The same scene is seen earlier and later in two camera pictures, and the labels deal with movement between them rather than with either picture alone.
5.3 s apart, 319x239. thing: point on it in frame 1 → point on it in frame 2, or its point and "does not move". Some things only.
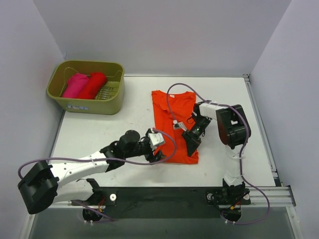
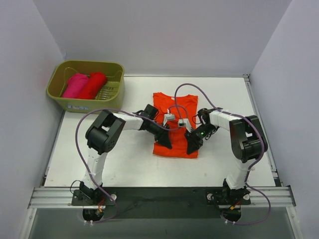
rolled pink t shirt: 76,84 does not move
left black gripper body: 151,154 → 161,134
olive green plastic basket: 89,86 does not move
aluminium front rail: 279,197 does not move
